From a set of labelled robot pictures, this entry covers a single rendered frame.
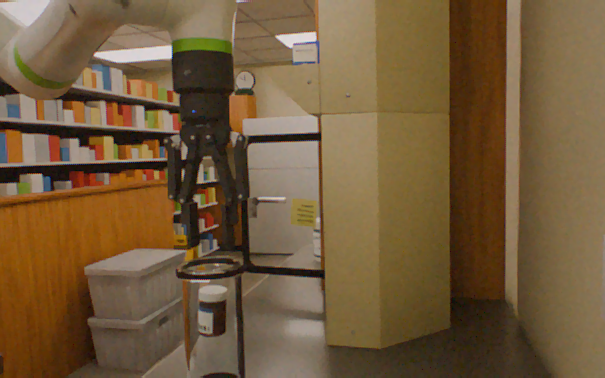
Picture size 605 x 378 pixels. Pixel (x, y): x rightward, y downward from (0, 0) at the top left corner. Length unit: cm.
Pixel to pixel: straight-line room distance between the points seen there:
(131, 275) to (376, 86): 238
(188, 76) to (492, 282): 95
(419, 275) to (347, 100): 39
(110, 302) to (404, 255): 249
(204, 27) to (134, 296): 254
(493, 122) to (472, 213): 24
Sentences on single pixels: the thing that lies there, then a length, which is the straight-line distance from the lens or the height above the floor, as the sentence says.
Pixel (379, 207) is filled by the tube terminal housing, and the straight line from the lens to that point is 92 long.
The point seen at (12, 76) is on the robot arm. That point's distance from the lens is 106.
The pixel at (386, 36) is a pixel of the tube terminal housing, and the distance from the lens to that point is 96.
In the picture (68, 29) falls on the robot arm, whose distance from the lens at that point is 79.
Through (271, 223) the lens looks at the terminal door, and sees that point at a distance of 133.
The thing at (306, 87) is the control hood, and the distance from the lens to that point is 95.
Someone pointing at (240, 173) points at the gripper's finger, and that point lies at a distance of 70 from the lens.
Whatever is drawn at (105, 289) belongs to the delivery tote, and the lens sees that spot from 322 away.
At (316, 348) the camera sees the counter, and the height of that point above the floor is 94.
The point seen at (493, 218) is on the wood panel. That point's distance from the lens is 131.
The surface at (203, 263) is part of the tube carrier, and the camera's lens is 79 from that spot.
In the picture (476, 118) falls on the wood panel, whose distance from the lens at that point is 129.
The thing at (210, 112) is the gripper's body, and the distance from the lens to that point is 70.
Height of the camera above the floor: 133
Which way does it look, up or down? 4 degrees down
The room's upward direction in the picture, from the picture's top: 2 degrees counter-clockwise
